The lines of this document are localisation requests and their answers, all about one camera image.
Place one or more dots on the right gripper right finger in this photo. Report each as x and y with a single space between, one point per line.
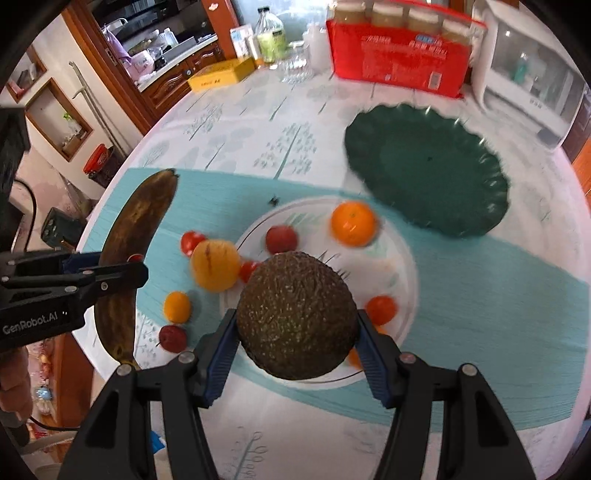
478 439

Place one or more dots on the brown avocado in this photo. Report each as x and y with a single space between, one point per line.
296 317

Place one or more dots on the clear drinking glass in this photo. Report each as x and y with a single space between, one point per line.
295 66

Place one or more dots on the white plastic bottle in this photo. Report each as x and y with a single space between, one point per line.
316 38

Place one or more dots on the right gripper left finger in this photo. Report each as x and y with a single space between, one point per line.
114 440

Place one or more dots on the left hand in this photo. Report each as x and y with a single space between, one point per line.
16 384

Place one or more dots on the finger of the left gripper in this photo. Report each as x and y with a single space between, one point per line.
92 282
57 262

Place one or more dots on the clear oil bottle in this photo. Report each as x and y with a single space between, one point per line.
271 36

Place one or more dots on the large orange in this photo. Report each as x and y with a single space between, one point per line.
354 224

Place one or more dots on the white printed round plate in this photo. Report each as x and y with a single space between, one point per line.
384 267

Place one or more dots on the yellow flat box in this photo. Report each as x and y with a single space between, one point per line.
222 74

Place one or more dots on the small red cherry tomato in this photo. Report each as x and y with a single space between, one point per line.
190 240

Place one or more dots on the wooden kitchen cabinet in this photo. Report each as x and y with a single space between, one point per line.
202 28

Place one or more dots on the overripe brown banana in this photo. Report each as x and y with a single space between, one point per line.
122 256

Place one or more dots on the white small carton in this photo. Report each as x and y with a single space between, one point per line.
239 36

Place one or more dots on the white sterilizer cabinet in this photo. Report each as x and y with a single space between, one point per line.
523 72

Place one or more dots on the dark green scalloped plate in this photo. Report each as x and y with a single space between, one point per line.
429 168

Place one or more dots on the red drink bottle carton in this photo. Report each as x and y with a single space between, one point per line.
411 44

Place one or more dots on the dark red lychee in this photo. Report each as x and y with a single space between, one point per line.
172 339

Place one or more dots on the yellow bruised orange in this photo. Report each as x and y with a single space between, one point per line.
215 265

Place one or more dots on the red trash bin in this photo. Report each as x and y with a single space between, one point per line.
103 165

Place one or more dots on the small kumquat orange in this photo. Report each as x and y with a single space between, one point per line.
177 307

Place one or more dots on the small tangerine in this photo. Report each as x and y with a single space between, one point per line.
354 357

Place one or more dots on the large red tomato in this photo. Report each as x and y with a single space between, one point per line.
381 309

